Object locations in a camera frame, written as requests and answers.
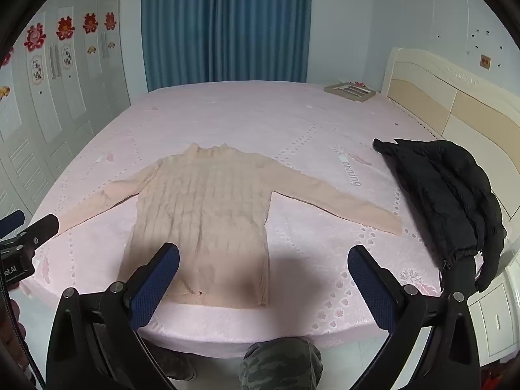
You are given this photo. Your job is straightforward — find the white wardrobe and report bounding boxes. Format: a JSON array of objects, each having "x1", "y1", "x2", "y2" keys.
[{"x1": 0, "y1": 0, "x2": 133, "y2": 222}]

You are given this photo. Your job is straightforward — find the cream bed headboard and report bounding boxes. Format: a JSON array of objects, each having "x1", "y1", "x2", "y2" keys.
[{"x1": 380, "y1": 46, "x2": 520, "y2": 222}]

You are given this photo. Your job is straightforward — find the black cable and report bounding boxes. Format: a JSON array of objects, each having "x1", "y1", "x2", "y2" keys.
[{"x1": 0, "y1": 288, "x2": 46, "y2": 390}]

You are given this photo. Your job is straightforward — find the white nightstand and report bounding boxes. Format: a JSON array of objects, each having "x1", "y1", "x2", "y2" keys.
[{"x1": 466, "y1": 267, "x2": 517, "y2": 359}]

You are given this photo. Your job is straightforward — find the flat cardboard box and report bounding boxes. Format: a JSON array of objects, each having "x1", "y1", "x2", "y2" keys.
[{"x1": 324, "y1": 82, "x2": 377, "y2": 101}]

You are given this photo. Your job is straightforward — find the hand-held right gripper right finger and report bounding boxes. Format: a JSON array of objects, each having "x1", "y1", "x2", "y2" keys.
[{"x1": 347, "y1": 245, "x2": 481, "y2": 390}]

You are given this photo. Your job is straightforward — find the beige knitted sweater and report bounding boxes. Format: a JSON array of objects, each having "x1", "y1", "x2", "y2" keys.
[{"x1": 55, "y1": 142, "x2": 404, "y2": 308}]

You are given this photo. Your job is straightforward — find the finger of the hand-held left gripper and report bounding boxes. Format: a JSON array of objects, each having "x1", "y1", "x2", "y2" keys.
[
  {"x1": 18, "y1": 214, "x2": 61, "y2": 253},
  {"x1": 0, "y1": 210, "x2": 26, "y2": 236}
]

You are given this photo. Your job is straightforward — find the black puffer jacket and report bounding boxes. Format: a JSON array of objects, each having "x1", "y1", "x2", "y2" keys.
[{"x1": 372, "y1": 138, "x2": 508, "y2": 293}]

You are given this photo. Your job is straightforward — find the blue curtain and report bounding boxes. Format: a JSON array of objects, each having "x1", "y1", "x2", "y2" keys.
[{"x1": 141, "y1": 0, "x2": 313, "y2": 92}]

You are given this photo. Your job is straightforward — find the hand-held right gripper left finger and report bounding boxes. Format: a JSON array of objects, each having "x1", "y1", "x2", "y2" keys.
[{"x1": 45, "y1": 243, "x2": 181, "y2": 390}]

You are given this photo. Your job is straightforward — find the person's left hand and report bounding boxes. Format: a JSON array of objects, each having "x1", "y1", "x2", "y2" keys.
[{"x1": 4, "y1": 298, "x2": 30, "y2": 377}]

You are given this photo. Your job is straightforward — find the pink bed mattress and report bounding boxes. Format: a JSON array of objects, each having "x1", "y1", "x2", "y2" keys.
[{"x1": 22, "y1": 81, "x2": 452, "y2": 360}]

